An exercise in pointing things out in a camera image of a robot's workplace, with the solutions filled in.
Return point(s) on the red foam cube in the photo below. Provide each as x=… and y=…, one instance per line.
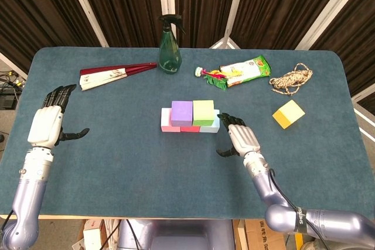
x=190, y=129

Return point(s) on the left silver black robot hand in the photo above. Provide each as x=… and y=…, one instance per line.
x=45, y=127

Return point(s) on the green spray bottle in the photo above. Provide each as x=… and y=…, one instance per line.
x=170, y=56

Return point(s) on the light blue foam cube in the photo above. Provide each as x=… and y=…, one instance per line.
x=216, y=125

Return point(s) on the yellow foam cube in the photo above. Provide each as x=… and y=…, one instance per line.
x=288, y=113

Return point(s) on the blue felt table mat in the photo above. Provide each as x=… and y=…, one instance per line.
x=146, y=174

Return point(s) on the pink foam cube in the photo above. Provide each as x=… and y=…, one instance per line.
x=165, y=121

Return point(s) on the brown pleated curtain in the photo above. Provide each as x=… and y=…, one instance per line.
x=132, y=4

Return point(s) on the white green snack packet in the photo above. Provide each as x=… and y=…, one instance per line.
x=249, y=70

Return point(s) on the white sneaker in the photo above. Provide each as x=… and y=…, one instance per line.
x=310, y=246

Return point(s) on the left lilac grey robot arm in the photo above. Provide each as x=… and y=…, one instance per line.
x=27, y=200

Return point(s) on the green foam cube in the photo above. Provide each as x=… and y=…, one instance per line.
x=203, y=112

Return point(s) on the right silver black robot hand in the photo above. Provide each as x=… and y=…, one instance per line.
x=244, y=138

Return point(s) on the colourful feather shuttlecock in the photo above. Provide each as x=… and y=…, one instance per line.
x=215, y=80

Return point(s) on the purple foam cube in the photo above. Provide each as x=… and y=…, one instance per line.
x=181, y=112

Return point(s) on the lilac grey robot torso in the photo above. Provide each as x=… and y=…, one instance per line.
x=181, y=235

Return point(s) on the folded red paper fan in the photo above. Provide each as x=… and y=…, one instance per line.
x=102, y=77

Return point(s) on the white cardboard box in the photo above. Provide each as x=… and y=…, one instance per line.
x=92, y=235

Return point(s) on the brown cardboard box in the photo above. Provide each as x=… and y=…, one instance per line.
x=256, y=239

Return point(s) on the right lilac grey robot arm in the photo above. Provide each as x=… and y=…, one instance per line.
x=337, y=222

